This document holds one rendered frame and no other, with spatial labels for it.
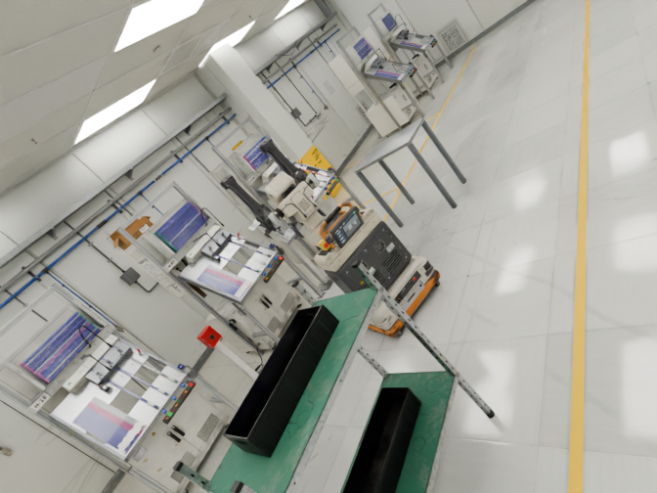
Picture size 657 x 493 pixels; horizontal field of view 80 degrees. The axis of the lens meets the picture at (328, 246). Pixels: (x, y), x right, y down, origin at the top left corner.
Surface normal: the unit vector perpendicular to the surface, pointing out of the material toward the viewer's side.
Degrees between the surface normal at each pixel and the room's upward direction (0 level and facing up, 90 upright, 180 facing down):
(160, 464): 90
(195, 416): 90
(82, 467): 90
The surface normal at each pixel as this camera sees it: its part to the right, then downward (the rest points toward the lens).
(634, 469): -0.64, -0.70
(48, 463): 0.65, -0.26
